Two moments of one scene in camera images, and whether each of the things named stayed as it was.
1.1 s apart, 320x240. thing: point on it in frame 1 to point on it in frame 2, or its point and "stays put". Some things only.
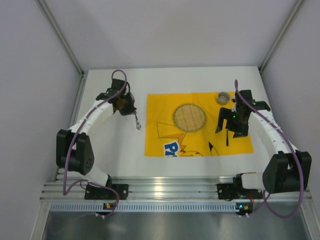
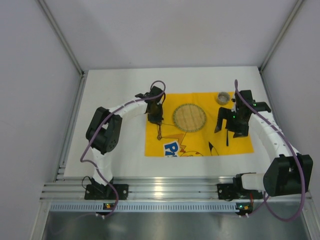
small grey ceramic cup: [223, 98] stays put
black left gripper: [128, 110] to [155, 117]
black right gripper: [231, 122] stays put
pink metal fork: [138, 126] to [159, 135]
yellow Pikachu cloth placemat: [185, 124] stays put
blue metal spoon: [227, 143] stays put
